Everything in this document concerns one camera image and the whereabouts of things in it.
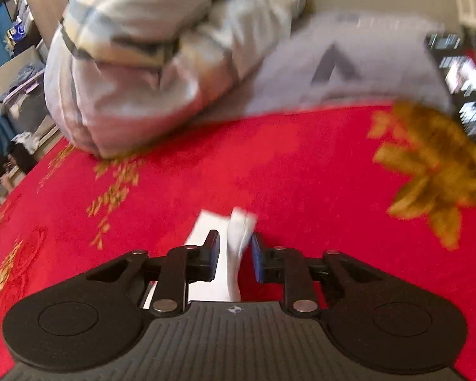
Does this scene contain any black bag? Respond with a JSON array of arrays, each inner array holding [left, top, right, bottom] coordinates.
[[0, 143, 37, 195]]

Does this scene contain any grey pillow with triangle print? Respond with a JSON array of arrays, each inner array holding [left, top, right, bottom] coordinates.
[[194, 10, 455, 124]]

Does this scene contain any black printed box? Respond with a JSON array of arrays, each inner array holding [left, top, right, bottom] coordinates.
[[424, 32, 476, 144]]

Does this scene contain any white small garment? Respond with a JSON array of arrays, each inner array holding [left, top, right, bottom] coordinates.
[[141, 208, 258, 310]]

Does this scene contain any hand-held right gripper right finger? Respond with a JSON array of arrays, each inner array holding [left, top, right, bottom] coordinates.
[[251, 233, 385, 318]]

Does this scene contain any plaid quilt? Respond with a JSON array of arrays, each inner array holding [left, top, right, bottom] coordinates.
[[43, 0, 308, 159]]

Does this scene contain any white crumpled cloth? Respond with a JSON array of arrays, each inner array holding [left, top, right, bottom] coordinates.
[[12, 131, 41, 155]]

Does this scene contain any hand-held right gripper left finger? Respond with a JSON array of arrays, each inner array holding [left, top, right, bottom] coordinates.
[[83, 229, 221, 318]]

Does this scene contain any red floral blanket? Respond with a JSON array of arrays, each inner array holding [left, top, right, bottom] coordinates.
[[0, 103, 476, 370]]

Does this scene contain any clear plastic storage box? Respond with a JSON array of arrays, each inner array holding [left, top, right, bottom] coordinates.
[[0, 45, 56, 136]]

